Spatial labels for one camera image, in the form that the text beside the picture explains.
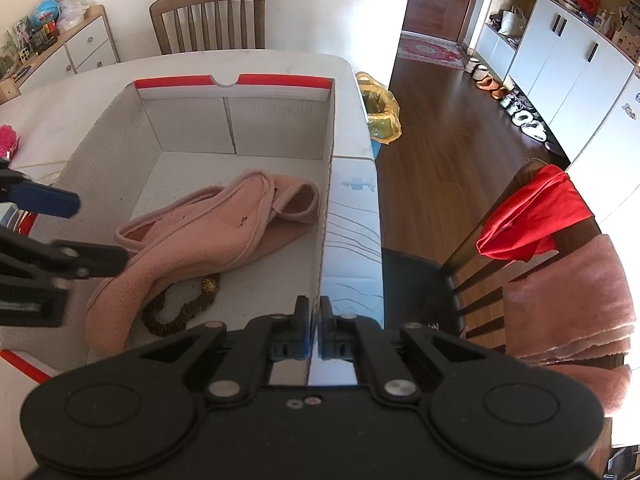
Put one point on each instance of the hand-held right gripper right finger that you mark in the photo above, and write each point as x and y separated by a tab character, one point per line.
321	344

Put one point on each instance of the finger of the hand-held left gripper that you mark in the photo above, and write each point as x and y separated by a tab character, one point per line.
100	260
47	200

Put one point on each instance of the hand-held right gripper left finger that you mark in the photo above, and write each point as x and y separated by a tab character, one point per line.
305	342

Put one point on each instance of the pink plush ball red tag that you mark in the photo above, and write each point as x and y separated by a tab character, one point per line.
6	140

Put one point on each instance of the pink fleece cloth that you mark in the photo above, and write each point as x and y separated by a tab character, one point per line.
200	230

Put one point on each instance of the white cardboard box red trim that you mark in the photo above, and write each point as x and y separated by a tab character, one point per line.
280	125

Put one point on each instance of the dark wooden chair black seat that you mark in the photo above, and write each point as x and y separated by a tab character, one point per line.
415	285

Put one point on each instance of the white printed table mat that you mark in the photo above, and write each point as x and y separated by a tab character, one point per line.
352	220

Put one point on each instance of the group of small colourful items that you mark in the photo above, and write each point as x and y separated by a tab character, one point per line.
25	45

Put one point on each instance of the white sideboard wooden top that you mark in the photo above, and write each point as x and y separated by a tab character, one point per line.
85	45

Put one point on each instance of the clear plastic bag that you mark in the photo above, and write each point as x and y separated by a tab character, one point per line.
71	12

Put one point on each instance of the blue globe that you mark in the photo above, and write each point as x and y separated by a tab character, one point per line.
42	10

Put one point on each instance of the yellow plastic bag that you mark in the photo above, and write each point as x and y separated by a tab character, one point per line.
387	125

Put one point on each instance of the red cloth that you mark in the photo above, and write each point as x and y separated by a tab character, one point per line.
530	220

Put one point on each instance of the pink fringed scarf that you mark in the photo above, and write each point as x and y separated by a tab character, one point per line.
565	300

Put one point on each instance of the row of slippers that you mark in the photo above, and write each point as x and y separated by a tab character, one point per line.
530	127

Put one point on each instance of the red patterned rug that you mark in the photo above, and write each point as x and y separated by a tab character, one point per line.
430	50

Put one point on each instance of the white tall cabinet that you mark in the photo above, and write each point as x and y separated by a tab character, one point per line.
565	65

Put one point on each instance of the white tote bag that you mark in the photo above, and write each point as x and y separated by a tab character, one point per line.
512	22

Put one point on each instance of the red bag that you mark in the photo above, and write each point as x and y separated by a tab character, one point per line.
589	4

